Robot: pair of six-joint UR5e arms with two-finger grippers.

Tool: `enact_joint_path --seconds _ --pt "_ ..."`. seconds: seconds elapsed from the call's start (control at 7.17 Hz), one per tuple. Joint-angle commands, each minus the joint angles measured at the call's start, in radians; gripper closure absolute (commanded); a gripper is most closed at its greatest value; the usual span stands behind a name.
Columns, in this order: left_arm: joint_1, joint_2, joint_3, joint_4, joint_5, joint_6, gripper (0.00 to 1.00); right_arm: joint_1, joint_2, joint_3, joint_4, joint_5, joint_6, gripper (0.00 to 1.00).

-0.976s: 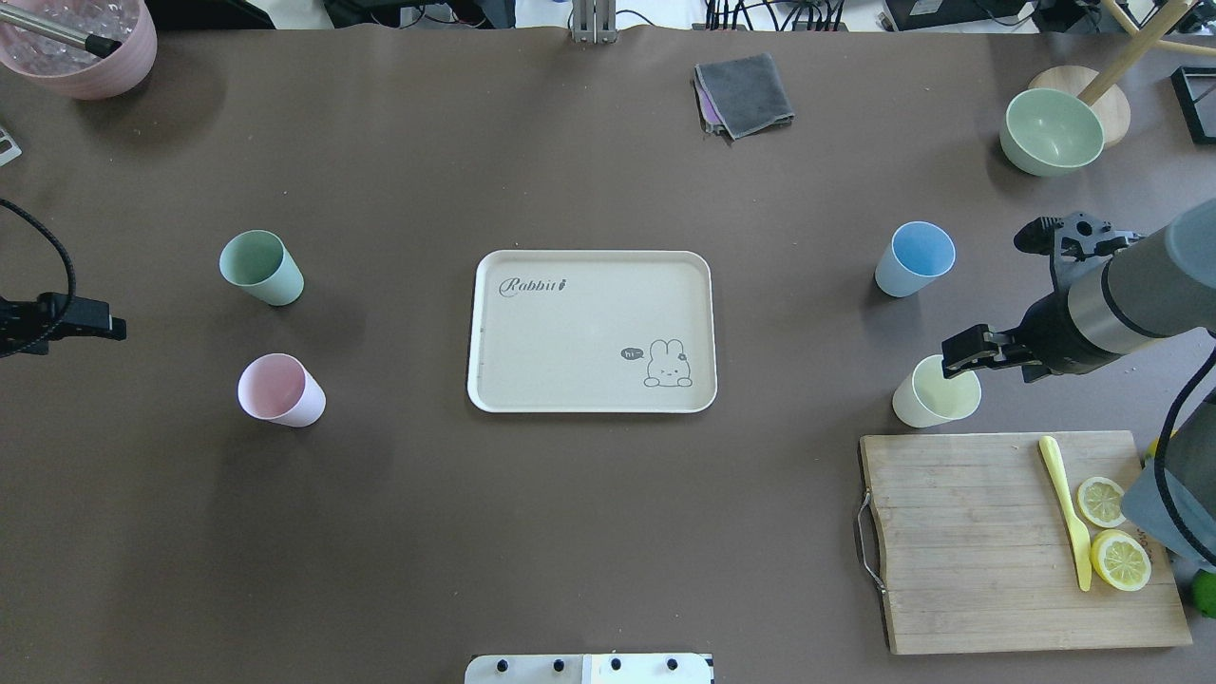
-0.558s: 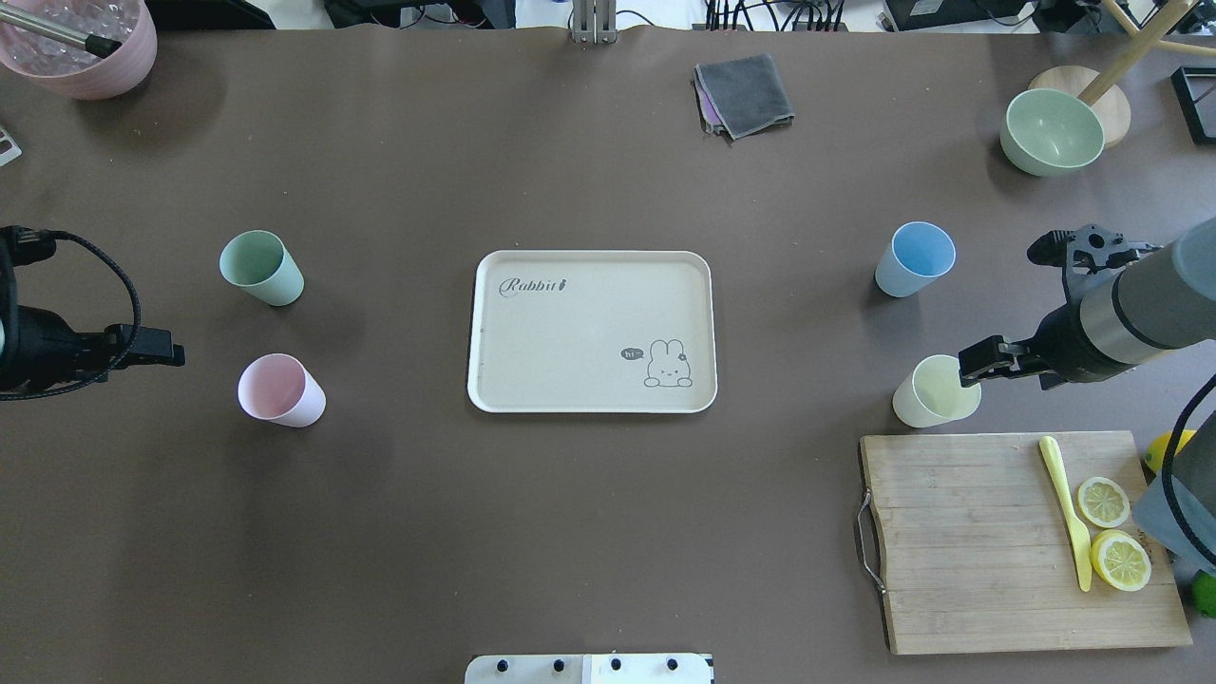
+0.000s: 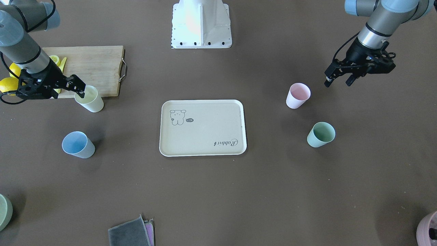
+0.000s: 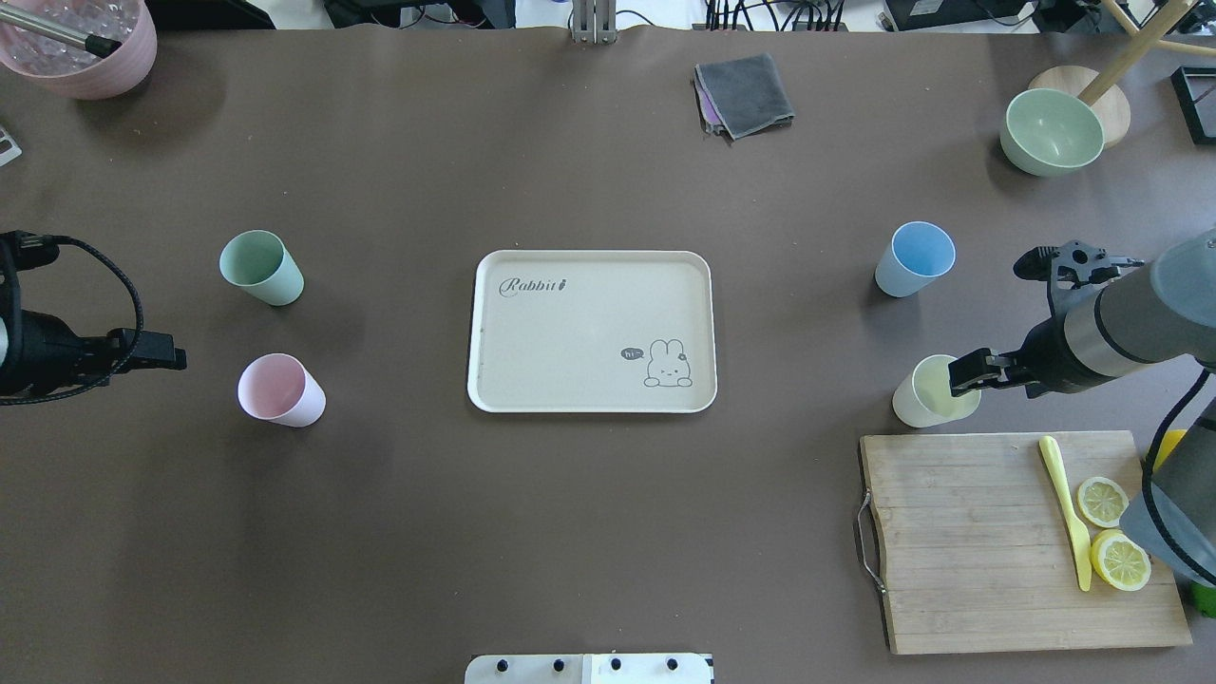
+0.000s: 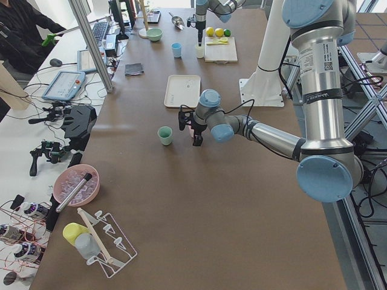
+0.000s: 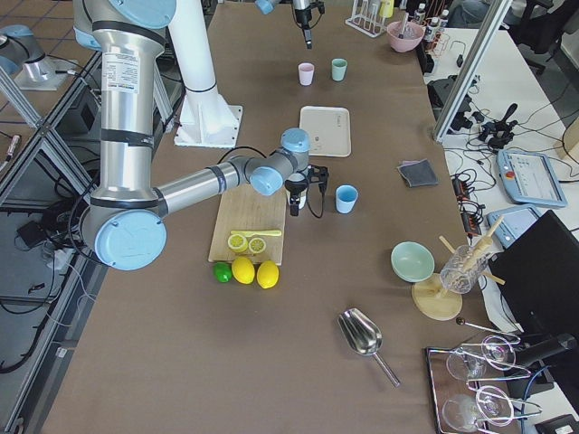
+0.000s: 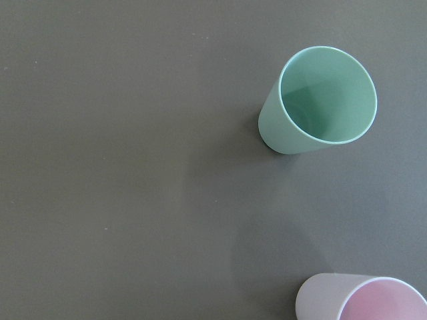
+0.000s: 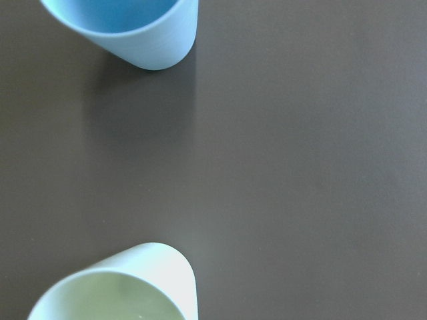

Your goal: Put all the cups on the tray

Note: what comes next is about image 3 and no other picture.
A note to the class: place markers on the pale green bowl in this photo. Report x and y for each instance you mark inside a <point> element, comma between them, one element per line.
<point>6,211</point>

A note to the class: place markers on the pink cup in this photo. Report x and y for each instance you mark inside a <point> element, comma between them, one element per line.
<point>298,94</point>

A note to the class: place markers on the beige rabbit tray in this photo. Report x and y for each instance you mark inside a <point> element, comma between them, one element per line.
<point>202,128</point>

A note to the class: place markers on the whole yellow lemon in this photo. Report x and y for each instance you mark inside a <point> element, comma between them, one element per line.
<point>15,70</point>
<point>9,84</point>

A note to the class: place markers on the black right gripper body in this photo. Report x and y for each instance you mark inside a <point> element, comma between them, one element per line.
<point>52,76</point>

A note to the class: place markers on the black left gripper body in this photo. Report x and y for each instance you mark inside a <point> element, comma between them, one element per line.
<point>355,54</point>

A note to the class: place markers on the blue cup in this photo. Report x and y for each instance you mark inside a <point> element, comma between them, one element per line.
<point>78,144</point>

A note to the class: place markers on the wooden cutting board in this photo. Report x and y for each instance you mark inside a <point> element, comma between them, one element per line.
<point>98,66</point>

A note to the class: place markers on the pale yellow cup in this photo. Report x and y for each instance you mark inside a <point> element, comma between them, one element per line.
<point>90,99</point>

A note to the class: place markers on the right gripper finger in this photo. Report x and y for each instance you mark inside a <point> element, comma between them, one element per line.
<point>75,84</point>

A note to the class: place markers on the purple cloth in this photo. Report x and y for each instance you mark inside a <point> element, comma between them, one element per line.
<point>149,227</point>

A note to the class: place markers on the lemon half slice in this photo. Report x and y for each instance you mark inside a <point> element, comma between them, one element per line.
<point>55,59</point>

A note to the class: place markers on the pink bowl of ice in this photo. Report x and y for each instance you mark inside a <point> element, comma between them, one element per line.
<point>426,230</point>

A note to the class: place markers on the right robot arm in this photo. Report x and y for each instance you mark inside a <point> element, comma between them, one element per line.
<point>18,18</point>

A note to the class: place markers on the green cup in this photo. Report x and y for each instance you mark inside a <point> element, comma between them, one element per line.
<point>321,134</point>

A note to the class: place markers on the grey cloth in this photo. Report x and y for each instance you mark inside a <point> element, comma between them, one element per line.
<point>131,233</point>

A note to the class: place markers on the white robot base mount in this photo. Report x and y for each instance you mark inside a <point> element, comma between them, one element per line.
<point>201,24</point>

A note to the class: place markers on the yellow plastic knife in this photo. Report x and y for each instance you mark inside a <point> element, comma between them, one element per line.
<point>61,66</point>

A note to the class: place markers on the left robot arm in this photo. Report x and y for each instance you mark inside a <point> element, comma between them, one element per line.
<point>384,17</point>

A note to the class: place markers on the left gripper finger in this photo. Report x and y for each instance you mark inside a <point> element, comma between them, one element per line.
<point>353,78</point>
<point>332,72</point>

